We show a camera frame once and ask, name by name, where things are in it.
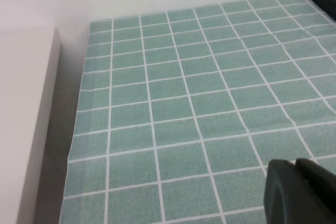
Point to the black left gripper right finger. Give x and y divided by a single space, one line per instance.
323 192

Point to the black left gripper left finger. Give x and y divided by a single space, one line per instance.
283 195

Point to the green checked tablecloth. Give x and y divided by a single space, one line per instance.
183 108

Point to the white side block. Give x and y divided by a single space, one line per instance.
23 119

